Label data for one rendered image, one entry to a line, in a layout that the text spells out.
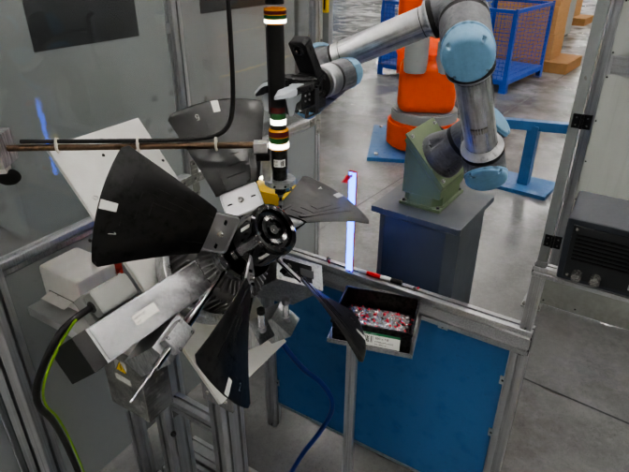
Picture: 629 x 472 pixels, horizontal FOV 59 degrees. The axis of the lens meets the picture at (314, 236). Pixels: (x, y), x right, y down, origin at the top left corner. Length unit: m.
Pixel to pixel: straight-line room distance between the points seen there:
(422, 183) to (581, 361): 1.49
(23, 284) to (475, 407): 1.37
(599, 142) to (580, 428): 1.25
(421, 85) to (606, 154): 2.41
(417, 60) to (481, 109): 3.44
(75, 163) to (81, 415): 1.03
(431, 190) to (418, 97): 3.25
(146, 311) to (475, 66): 0.87
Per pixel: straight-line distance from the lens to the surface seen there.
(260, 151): 1.20
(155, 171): 1.09
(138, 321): 1.14
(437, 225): 1.72
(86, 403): 2.10
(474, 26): 1.30
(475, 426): 1.86
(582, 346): 3.06
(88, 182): 1.35
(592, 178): 2.90
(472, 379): 1.75
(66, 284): 1.62
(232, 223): 1.17
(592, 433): 2.63
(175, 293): 1.19
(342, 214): 1.38
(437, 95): 4.98
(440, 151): 1.73
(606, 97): 2.80
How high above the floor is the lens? 1.78
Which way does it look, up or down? 29 degrees down
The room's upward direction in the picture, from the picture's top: straight up
